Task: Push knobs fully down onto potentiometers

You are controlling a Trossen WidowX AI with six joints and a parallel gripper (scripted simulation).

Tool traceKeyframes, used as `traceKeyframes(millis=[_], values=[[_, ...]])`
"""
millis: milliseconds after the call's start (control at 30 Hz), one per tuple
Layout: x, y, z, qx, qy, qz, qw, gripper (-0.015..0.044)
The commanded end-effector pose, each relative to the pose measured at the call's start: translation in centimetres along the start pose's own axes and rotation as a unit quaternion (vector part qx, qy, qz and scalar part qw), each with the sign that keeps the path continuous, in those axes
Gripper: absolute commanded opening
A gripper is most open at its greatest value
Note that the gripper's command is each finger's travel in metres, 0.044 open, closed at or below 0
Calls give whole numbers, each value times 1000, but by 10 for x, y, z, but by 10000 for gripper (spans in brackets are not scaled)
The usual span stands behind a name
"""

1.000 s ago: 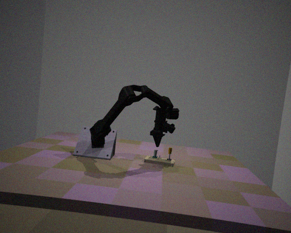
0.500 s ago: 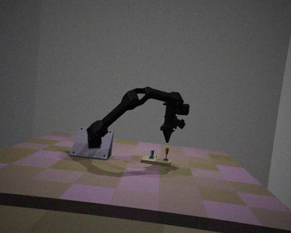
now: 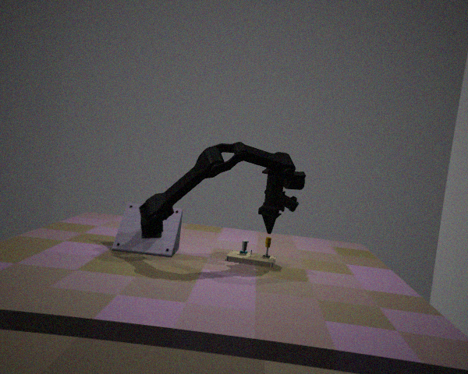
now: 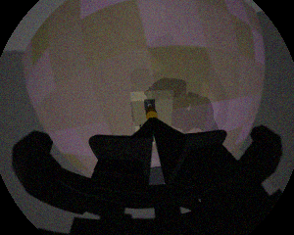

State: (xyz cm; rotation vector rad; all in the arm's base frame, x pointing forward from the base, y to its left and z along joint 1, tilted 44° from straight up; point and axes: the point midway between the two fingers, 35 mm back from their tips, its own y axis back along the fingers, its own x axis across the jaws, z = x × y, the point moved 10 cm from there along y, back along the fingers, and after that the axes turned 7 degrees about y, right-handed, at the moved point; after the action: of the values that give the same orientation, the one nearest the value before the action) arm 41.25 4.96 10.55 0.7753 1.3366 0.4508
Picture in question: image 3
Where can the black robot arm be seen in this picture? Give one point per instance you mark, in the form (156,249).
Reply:
(279,167)

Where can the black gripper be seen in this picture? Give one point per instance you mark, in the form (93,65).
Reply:
(269,210)

